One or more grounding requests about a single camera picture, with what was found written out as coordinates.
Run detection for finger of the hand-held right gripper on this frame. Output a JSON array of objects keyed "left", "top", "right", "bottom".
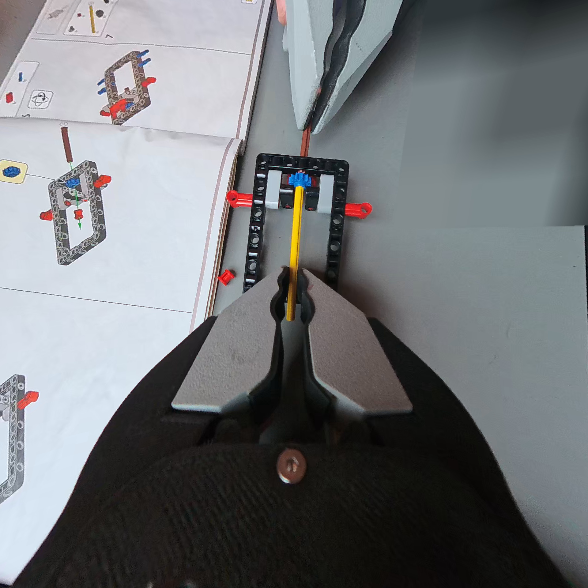
[
  {"left": 315, "top": 0, "right": 405, "bottom": 135},
  {"left": 278, "top": 0, "right": 368, "bottom": 130}
]

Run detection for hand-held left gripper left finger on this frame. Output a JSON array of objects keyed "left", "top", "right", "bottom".
[{"left": 171, "top": 266, "right": 291, "bottom": 418}]

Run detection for lego instruction booklet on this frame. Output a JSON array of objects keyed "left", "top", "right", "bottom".
[{"left": 0, "top": 0, "right": 276, "bottom": 511}]

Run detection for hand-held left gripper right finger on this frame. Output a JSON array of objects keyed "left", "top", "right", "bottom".
[{"left": 296, "top": 269, "right": 413, "bottom": 421}]

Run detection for black lego frame assembly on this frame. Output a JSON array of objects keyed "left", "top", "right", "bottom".
[{"left": 226, "top": 153, "right": 373, "bottom": 294}]

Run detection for yellow lego axle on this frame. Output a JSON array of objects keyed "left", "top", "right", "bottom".
[{"left": 286, "top": 185, "right": 306, "bottom": 321}]

